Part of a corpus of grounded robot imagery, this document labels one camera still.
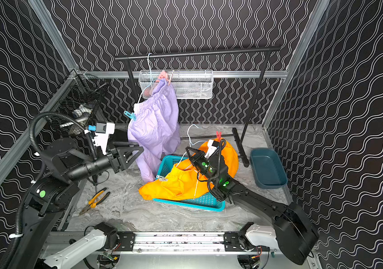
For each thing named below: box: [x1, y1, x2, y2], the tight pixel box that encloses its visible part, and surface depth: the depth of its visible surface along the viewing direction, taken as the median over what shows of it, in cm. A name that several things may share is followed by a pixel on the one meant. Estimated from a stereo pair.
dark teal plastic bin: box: [249, 147, 288, 189], surface depth 96 cm
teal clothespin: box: [123, 110, 137, 122], surface depth 58 cm
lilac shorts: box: [127, 79, 181, 184], surface depth 71 cm
